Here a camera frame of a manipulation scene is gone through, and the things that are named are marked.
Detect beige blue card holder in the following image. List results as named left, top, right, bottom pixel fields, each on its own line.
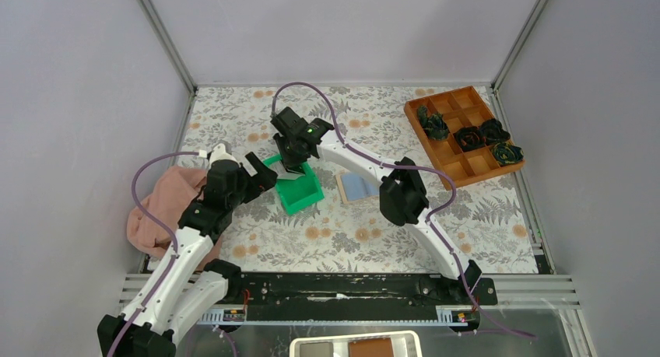
left=335, top=173, right=379, bottom=204

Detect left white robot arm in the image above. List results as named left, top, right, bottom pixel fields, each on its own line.
left=97, top=147, right=277, bottom=356

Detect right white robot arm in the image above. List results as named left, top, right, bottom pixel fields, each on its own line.
left=271, top=107, right=483, bottom=304

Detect stack of cards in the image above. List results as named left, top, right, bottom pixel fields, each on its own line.
left=278, top=169, right=304, bottom=180

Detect green plastic bin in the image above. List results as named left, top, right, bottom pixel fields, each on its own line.
left=263, top=155, right=324, bottom=215

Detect pink cloth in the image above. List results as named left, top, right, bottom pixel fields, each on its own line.
left=126, top=166, right=206, bottom=259

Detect floral patterned table mat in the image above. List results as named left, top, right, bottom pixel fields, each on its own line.
left=182, top=86, right=539, bottom=274

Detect dark floral rolled sock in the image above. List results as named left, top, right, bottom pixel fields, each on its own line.
left=479, top=118, right=511, bottom=145
left=416, top=106, right=450, bottom=141
left=491, top=142, right=524, bottom=166
left=453, top=126, right=486, bottom=152

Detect orange compartment tray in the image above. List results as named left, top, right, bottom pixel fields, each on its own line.
left=404, top=86, right=525, bottom=187

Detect white device with screen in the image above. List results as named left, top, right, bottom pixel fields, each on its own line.
left=289, top=331, right=423, bottom=356

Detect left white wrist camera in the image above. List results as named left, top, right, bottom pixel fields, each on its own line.
left=197, top=143, right=238, bottom=166

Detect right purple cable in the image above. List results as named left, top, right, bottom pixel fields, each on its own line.
left=272, top=81, right=537, bottom=341

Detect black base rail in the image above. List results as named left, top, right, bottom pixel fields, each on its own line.
left=218, top=272, right=498, bottom=322

